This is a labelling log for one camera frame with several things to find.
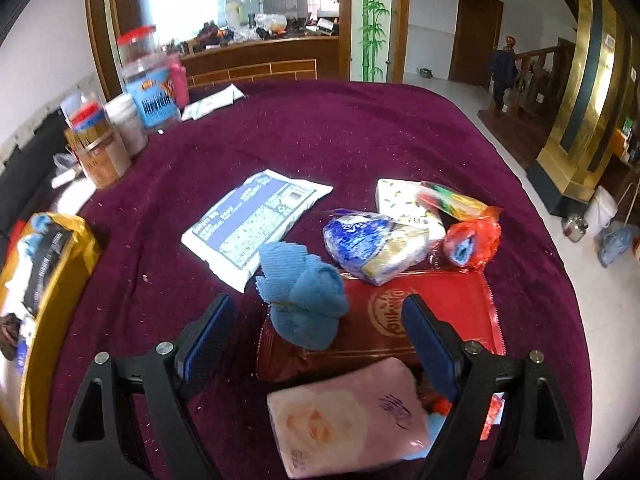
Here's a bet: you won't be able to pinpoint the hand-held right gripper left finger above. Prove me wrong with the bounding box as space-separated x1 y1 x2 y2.
55 292 238 480

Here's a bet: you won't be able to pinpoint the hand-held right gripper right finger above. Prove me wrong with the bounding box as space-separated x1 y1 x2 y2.
401 294 586 480

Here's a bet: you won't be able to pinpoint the large blue towel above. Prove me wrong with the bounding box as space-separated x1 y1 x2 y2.
425 392 506 443

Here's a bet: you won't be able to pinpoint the light blue towel bundle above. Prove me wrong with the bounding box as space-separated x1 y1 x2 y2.
255 241 349 351

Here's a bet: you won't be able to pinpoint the pink tissue pack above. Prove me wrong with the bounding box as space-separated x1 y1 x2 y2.
266 357 433 479

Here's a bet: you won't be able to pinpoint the yellow bag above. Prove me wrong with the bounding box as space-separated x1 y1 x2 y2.
0 212 101 471

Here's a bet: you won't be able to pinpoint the large red foil packet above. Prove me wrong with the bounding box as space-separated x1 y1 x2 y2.
255 270 503 383

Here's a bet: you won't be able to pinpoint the blue white plastic pack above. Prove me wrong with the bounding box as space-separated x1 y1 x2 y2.
322 212 431 287

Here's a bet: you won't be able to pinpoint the flat white packet blue print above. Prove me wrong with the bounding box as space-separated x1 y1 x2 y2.
180 169 335 295

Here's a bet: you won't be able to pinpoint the red bag with blue item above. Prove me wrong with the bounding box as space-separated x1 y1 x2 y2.
442 207 502 273

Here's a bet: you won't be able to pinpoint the colourful snack packet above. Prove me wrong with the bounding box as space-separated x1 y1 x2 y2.
417 181 493 223

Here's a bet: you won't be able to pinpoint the white dotted tissue pack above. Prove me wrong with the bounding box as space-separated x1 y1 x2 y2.
375 178 446 246

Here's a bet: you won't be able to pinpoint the black printed packet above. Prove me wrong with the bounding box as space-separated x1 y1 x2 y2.
20 230 76 321

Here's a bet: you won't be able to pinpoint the metal kettle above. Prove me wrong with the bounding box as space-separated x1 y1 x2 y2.
564 214 590 243

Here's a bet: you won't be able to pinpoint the blue plastic wrap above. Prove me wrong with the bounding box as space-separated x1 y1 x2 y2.
27 215 66 246

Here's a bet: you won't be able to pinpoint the clear jar with brown contents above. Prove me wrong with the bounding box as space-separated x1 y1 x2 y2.
64 122 133 191

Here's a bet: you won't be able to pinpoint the light blue bag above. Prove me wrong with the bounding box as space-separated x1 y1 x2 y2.
597 225 640 268

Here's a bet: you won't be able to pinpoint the white plastic bucket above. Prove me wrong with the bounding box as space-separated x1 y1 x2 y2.
582 186 618 238

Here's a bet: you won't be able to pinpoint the white round tub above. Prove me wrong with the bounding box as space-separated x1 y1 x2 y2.
102 94 149 158

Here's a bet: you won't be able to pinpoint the purple velvet tablecloth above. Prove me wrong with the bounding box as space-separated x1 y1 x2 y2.
47 79 593 480

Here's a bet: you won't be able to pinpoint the white paper sheet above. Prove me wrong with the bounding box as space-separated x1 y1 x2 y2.
180 84 247 122

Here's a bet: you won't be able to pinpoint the clear jar red lid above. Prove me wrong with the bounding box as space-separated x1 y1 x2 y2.
117 25 183 128

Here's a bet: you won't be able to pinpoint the dark furniture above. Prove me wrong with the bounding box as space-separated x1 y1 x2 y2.
0 110 71 236

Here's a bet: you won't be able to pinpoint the pink bottle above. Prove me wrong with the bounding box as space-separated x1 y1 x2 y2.
167 52 191 106

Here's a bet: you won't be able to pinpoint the clear box red blue contents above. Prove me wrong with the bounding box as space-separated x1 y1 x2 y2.
60 91 108 136

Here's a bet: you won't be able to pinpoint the dark wooden side cabinet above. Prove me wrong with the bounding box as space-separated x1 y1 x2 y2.
607 115 640 201

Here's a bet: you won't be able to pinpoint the wooden counter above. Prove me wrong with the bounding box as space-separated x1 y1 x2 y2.
85 0 353 98

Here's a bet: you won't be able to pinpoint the gold pillar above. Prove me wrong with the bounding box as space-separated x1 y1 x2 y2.
525 0 633 216

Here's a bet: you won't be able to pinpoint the dark jacket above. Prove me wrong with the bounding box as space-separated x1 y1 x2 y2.
489 47 520 106

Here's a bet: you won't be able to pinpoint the wooden stair railing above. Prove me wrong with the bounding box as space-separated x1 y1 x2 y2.
487 35 576 121

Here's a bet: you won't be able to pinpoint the pile of shoes and bags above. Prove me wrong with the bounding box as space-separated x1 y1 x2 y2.
187 12 341 53

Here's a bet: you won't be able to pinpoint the brown wooden door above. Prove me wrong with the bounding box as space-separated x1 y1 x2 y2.
448 0 504 88

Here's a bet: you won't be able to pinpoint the bamboo wall decal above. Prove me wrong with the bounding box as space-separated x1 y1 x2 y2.
352 0 393 83

